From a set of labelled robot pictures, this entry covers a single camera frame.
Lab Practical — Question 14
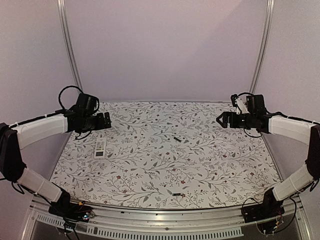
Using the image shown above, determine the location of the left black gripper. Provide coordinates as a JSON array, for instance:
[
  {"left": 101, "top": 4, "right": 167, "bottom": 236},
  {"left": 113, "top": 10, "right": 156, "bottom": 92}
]
[{"left": 82, "top": 112, "right": 112, "bottom": 133}]

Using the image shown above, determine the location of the white remote control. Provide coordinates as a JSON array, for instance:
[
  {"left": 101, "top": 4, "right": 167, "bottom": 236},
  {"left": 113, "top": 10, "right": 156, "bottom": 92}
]
[{"left": 93, "top": 138, "right": 107, "bottom": 159}]

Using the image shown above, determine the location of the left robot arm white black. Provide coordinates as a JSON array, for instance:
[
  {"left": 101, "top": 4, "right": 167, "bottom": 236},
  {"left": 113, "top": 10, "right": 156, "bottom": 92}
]
[{"left": 0, "top": 90, "right": 112, "bottom": 217}]

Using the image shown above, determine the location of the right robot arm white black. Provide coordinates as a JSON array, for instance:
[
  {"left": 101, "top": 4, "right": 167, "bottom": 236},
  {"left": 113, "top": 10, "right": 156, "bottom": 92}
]
[{"left": 216, "top": 93, "right": 320, "bottom": 218}]

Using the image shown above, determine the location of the floral patterned table mat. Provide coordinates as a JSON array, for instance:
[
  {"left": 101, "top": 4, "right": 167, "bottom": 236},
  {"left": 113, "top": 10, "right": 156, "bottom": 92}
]
[{"left": 50, "top": 102, "right": 281, "bottom": 209}]

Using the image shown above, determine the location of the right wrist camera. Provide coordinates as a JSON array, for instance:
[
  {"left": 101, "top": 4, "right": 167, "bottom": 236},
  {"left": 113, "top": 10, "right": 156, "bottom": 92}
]
[{"left": 230, "top": 94, "right": 249, "bottom": 115}]

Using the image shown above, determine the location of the right aluminium frame post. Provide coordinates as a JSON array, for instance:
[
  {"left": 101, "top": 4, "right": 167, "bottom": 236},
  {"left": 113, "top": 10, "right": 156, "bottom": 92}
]
[{"left": 249, "top": 0, "right": 275, "bottom": 94}]

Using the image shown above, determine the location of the aluminium frame post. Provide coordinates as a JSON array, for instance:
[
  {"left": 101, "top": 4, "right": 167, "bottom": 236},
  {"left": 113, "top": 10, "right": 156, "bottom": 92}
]
[
  {"left": 249, "top": 0, "right": 275, "bottom": 94},
  {"left": 56, "top": 0, "right": 83, "bottom": 90}
]

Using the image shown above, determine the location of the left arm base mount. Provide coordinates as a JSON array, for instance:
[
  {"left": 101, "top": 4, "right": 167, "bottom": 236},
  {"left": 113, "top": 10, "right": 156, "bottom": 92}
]
[{"left": 48, "top": 201, "right": 95, "bottom": 222}]

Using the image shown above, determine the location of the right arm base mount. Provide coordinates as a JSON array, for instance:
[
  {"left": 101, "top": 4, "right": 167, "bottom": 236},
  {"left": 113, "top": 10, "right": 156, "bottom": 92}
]
[{"left": 241, "top": 203, "right": 285, "bottom": 223}]

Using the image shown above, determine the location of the front aluminium rail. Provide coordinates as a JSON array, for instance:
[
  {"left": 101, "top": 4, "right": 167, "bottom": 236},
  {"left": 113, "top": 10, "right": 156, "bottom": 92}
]
[{"left": 21, "top": 197, "right": 313, "bottom": 240}]

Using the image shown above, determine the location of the left aluminium frame post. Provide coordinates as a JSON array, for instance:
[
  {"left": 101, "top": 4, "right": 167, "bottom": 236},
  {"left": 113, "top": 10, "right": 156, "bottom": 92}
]
[{"left": 56, "top": 0, "right": 83, "bottom": 90}]

